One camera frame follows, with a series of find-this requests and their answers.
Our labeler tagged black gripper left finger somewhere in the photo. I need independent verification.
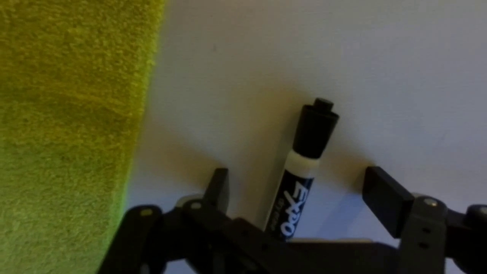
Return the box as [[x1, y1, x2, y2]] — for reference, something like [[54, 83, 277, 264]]
[[204, 167, 230, 211]]

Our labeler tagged yellow-green microfiber towel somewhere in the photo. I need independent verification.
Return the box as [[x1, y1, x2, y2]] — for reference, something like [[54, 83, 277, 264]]
[[0, 0, 168, 274]]

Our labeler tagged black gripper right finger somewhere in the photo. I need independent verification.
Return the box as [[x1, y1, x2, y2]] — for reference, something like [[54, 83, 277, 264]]
[[363, 165, 414, 237]]

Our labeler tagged black Expo dry-erase marker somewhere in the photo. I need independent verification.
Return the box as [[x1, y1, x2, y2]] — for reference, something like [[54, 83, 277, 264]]
[[265, 97, 340, 240]]

